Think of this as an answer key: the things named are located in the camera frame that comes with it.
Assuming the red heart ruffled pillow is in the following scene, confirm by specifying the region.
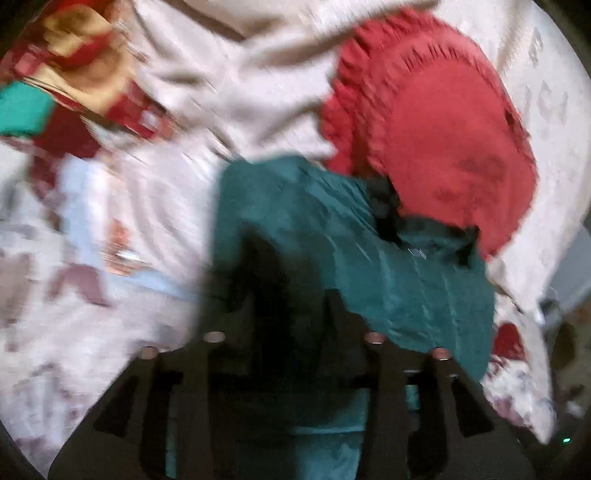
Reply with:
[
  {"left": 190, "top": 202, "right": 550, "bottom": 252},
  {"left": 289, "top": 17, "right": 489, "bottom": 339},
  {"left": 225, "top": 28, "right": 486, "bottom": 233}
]
[{"left": 321, "top": 9, "right": 538, "bottom": 258}]

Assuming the cream embroidered quilt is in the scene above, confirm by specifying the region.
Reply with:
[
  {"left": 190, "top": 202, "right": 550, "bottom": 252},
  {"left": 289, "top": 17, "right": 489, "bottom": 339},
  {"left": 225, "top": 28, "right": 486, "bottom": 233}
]
[{"left": 124, "top": 1, "right": 590, "bottom": 309}]

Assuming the bright green garment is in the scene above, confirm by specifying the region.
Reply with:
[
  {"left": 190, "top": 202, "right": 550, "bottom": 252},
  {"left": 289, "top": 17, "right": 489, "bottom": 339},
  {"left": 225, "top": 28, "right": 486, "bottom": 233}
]
[{"left": 0, "top": 81, "right": 55, "bottom": 138}]

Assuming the red yellow floral cloth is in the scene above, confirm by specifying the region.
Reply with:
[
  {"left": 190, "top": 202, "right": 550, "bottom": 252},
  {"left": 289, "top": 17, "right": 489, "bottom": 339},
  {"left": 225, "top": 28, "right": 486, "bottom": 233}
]
[{"left": 1, "top": 1, "right": 173, "bottom": 140}]

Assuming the floral red white blanket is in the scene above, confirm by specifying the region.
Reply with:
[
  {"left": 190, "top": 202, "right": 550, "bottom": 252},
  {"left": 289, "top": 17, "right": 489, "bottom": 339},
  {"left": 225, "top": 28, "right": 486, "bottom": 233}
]
[{"left": 1, "top": 141, "right": 224, "bottom": 474}]

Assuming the dark green puffer jacket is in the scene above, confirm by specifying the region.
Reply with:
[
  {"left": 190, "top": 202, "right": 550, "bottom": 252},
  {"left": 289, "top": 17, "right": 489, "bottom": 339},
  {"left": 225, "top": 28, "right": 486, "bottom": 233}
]
[{"left": 200, "top": 157, "right": 495, "bottom": 479}]

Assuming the light blue cloth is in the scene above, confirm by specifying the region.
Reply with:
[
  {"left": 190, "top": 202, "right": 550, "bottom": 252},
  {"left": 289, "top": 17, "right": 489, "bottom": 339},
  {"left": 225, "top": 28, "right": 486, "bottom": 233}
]
[{"left": 57, "top": 155, "right": 197, "bottom": 303}]

